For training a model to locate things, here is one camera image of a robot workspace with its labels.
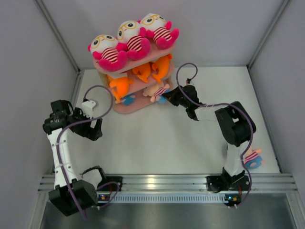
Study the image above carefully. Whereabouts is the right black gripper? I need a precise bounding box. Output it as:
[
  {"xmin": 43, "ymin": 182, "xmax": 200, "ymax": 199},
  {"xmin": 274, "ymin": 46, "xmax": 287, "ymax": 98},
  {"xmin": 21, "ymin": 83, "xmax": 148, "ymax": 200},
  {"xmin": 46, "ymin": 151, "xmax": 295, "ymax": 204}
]
[{"xmin": 163, "ymin": 85, "xmax": 190, "ymax": 108}]

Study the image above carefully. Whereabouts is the boy doll plush blue cap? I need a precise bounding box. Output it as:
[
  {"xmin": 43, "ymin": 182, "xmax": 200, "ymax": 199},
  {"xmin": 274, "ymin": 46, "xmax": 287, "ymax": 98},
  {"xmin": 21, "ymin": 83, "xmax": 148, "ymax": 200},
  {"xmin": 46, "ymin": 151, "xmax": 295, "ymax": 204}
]
[{"xmin": 142, "ymin": 83, "xmax": 170, "ymax": 104}]

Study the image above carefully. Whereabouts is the large orange shark plush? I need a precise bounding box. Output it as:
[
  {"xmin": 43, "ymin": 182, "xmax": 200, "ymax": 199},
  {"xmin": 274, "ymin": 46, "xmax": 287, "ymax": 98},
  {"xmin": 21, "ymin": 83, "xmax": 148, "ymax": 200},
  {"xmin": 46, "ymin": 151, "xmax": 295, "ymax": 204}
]
[{"xmin": 152, "ymin": 53, "xmax": 173, "ymax": 83}]

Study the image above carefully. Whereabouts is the small orange shark plush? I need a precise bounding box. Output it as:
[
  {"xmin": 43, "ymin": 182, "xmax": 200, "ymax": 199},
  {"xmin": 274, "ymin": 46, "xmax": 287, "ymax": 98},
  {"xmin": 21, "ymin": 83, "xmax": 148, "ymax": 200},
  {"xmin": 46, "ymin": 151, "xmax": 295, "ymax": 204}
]
[{"xmin": 132, "ymin": 62, "xmax": 151, "ymax": 83}]

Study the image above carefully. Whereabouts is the white panda plush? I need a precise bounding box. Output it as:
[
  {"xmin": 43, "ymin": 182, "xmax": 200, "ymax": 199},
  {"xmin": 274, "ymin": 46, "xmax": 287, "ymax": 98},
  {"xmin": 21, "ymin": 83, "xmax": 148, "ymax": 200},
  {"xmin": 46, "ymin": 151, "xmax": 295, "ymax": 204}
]
[
  {"xmin": 116, "ymin": 20, "xmax": 151, "ymax": 61},
  {"xmin": 138, "ymin": 13, "xmax": 180, "ymax": 49},
  {"xmin": 87, "ymin": 34, "xmax": 128, "ymax": 72}
]

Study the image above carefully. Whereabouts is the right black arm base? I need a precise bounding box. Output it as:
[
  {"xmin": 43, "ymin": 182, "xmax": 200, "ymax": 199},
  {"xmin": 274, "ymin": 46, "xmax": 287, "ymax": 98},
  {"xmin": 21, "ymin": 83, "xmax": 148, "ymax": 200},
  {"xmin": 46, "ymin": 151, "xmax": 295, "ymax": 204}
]
[{"xmin": 206, "ymin": 175, "xmax": 250, "ymax": 208}]

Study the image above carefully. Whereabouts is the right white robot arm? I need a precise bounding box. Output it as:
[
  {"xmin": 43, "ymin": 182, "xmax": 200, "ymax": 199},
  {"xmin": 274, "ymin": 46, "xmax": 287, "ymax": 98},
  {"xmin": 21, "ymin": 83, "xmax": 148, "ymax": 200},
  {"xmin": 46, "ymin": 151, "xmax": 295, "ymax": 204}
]
[{"xmin": 162, "ymin": 85, "xmax": 256, "ymax": 193}]

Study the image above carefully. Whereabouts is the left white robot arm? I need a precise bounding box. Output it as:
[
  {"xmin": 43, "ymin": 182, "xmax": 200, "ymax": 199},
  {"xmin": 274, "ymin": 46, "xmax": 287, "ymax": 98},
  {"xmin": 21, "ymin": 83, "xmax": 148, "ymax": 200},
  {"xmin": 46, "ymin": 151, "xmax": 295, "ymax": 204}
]
[{"xmin": 42, "ymin": 99, "xmax": 108, "ymax": 216}]

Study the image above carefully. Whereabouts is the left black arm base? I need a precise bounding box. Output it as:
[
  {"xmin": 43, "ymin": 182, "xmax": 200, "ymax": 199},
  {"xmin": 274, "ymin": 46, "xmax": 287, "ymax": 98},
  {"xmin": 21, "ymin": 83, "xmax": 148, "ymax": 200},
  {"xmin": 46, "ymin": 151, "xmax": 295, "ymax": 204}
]
[{"xmin": 94, "ymin": 175, "xmax": 123, "ymax": 208}]

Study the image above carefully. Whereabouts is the pink three-tier toy shelf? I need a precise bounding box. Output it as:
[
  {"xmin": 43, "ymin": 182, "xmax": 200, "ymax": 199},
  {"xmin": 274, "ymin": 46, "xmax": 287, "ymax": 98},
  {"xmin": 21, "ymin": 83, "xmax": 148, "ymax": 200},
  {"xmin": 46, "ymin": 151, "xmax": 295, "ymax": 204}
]
[{"xmin": 93, "ymin": 44, "xmax": 175, "ymax": 114}]

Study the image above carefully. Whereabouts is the boy doll plush on shelf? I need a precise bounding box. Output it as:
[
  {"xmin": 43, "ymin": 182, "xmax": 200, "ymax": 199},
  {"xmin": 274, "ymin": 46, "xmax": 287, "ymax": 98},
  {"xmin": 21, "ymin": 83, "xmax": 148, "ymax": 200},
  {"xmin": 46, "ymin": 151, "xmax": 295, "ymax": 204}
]
[{"xmin": 121, "ymin": 94, "xmax": 136, "ymax": 106}]

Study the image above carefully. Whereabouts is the orange shark plush on shelf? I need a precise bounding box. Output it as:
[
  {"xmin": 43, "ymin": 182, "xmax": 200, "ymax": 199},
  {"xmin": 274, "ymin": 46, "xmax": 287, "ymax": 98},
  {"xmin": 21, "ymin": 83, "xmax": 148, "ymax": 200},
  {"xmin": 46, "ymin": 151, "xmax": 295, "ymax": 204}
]
[{"xmin": 109, "ymin": 76, "xmax": 134, "ymax": 103}]

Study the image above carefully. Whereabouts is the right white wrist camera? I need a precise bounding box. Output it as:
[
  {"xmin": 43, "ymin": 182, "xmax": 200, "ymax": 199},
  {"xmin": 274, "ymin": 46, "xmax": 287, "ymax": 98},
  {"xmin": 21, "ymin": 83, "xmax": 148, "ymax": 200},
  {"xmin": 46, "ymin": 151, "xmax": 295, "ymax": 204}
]
[{"xmin": 186, "ymin": 78, "xmax": 194, "ymax": 86}]

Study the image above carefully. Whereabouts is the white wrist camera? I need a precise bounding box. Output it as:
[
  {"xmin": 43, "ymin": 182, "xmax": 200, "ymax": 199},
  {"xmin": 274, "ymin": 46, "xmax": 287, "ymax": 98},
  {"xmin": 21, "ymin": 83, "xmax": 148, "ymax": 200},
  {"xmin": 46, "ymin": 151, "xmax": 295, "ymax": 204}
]
[
  {"xmin": 186, "ymin": 78, "xmax": 194, "ymax": 86},
  {"xmin": 81, "ymin": 100, "xmax": 98, "ymax": 119}
]

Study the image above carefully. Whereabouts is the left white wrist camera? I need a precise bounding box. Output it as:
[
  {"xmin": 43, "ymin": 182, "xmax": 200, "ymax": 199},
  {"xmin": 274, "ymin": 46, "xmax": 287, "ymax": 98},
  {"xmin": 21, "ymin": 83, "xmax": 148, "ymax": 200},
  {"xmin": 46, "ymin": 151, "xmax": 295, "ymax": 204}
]
[{"xmin": 81, "ymin": 100, "xmax": 98, "ymax": 119}]

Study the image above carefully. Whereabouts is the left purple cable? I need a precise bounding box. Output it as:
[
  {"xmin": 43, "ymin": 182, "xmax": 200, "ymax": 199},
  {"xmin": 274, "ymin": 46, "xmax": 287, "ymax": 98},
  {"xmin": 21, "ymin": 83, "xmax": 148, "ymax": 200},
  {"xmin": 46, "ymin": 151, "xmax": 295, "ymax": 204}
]
[{"xmin": 57, "ymin": 85, "xmax": 113, "ymax": 220}]

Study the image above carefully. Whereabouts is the aluminium front rail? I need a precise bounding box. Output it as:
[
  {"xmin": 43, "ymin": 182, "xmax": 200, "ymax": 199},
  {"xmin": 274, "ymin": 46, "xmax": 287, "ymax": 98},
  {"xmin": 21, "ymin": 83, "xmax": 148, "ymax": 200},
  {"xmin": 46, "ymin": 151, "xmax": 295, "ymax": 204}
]
[{"xmin": 38, "ymin": 173, "xmax": 298, "ymax": 192}]

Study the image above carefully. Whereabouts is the white slotted cable duct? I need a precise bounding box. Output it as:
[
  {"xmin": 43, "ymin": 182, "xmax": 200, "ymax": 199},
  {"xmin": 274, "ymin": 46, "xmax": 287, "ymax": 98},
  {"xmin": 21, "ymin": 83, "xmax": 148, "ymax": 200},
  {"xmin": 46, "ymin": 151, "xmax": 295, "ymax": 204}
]
[{"xmin": 111, "ymin": 192, "xmax": 228, "ymax": 204}]

